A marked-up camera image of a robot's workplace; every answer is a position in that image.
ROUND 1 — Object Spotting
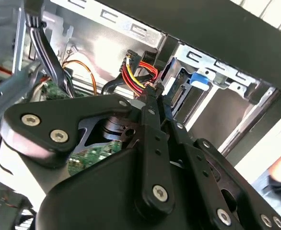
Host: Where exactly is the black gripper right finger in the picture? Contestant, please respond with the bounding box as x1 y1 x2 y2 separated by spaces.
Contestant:
156 82 281 230

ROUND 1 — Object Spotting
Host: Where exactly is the hard disk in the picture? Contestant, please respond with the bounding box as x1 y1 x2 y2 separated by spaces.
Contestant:
164 59 211 113

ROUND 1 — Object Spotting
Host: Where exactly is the black data wire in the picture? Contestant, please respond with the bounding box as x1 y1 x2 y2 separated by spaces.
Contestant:
101 74 131 96

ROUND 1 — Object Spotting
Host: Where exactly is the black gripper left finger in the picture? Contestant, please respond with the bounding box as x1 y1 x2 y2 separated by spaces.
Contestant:
0 86 177 218

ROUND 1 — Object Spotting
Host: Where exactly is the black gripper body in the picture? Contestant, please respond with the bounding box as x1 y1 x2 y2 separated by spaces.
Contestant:
36 146 211 230

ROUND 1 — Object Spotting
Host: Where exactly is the red yellow power wire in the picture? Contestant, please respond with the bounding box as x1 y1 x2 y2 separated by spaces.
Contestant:
118 49 165 99

